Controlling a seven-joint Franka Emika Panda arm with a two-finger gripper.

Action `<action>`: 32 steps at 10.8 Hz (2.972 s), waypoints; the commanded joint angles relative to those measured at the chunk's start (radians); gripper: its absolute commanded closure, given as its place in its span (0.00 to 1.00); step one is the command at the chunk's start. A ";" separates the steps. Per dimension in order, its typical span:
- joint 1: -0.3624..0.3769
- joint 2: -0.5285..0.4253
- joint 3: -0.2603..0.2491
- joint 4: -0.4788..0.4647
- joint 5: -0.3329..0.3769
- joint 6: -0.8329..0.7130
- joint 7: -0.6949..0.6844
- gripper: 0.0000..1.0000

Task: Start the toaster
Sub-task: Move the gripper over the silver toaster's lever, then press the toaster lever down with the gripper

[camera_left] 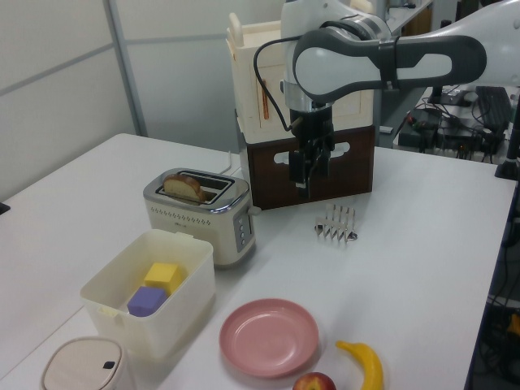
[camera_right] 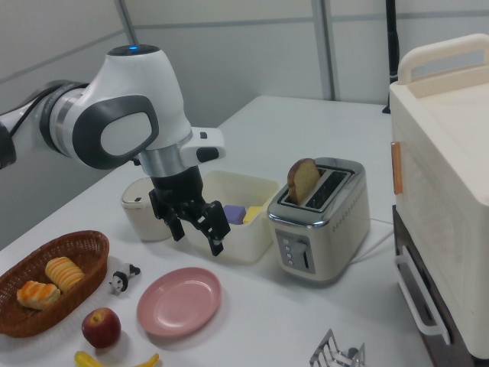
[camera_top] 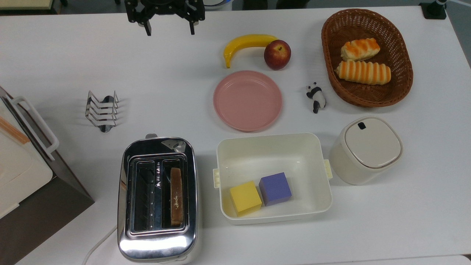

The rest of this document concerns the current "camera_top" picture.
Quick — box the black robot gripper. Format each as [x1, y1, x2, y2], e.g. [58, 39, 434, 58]
[124, 0, 206, 36]

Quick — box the chrome two-slot toaster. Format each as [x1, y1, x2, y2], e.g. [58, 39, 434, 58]
[117, 137, 202, 264]

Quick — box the yellow banana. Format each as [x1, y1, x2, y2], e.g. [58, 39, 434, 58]
[223, 34, 279, 69]

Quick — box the pink plate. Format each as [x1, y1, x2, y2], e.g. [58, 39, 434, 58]
[213, 70, 283, 132]

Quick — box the metal toast rack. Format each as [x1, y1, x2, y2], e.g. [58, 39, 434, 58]
[85, 91, 120, 133]

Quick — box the red apple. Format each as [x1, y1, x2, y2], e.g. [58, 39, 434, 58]
[264, 39, 292, 71]

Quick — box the panda figurine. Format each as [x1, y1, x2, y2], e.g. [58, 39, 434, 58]
[306, 82, 327, 114]

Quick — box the cream plastic bin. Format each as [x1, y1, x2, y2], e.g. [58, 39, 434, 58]
[213, 132, 333, 226]

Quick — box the toast slice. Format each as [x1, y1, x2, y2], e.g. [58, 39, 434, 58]
[170, 167, 184, 227]

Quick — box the yellow cube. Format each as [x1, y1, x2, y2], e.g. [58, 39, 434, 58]
[230, 180, 263, 217]

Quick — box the short striped bread roll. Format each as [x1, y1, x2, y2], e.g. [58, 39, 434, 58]
[340, 38, 381, 62]

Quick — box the purple cube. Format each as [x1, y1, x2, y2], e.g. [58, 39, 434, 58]
[259, 172, 293, 207]

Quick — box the long striped bread roll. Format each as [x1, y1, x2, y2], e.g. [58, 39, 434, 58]
[334, 60, 392, 86]

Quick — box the brown and white oven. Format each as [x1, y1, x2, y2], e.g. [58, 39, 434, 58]
[0, 86, 95, 265]

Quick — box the cream lidded canister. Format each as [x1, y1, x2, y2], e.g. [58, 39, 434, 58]
[329, 116, 404, 186]

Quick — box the brown wicker basket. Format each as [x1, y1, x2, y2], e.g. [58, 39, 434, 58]
[321, 8, 414, 108]

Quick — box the white toaster power cord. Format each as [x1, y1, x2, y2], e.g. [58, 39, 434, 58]
[82, 225, 118, 265]

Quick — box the black camera stand base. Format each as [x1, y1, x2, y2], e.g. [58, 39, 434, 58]
[419, 0, 448, 20]

